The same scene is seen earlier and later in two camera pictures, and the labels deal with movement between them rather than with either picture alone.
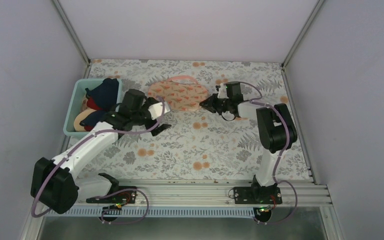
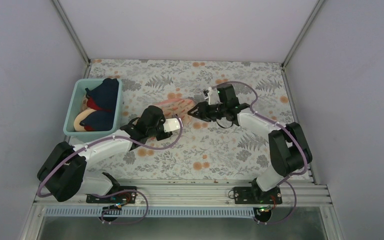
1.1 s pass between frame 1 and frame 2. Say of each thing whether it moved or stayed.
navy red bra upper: stayed
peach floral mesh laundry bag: moved
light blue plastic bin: stayed
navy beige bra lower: stayed
